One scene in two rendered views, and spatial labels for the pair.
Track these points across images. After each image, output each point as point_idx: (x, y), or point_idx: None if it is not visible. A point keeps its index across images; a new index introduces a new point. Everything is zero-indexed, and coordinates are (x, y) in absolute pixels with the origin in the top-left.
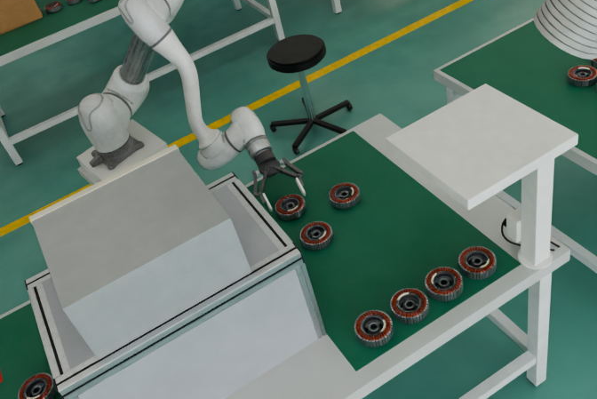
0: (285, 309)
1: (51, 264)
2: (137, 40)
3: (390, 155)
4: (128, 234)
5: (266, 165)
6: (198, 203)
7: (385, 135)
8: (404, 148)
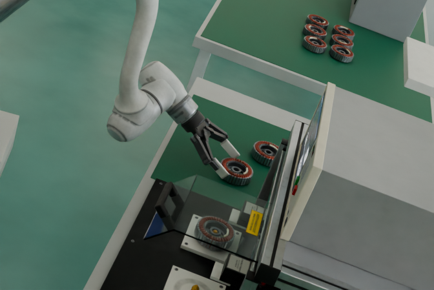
0: None
1: (413, 201)
2: None
3: (254, 115)
4: (425, 163)
5: (200, 128)
6: (431, 130)
7: (227, 97)
8: (431, 84)
